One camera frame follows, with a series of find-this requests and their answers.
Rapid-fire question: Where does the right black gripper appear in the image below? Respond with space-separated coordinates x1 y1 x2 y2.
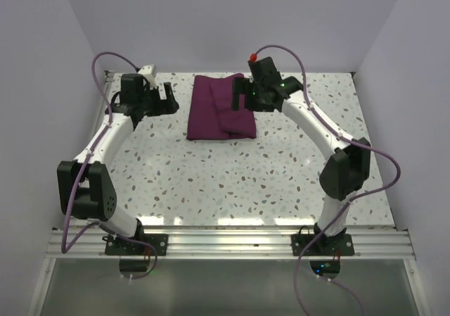
231 77 274 113

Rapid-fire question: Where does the purple surgical cloth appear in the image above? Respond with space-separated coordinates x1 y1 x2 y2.
186 73 257 141

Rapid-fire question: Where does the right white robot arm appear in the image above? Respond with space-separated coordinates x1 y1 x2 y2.
231 54 371 255

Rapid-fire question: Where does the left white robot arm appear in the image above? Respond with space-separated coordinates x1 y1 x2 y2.
57 72 179 255

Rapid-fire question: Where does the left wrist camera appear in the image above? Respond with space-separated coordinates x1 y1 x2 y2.
137 64 157 86

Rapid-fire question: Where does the aluminium left rail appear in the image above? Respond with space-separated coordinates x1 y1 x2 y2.
87 70 115 162

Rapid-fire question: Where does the aluminium rail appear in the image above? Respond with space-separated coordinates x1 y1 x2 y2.
44 226 416 260
87 70 115 162

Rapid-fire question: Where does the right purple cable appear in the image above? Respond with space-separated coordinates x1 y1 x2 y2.
255 44 401 316

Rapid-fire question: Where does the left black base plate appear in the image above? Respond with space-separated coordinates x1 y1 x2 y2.
102 234 169 256

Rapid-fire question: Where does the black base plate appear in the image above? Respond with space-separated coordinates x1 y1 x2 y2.
102 234 169 256
290 234 355 257

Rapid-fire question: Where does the aluminium front rail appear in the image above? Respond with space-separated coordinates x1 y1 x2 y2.
44 226 416 260

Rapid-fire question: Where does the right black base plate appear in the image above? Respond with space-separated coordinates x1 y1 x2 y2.
290 234 355 257

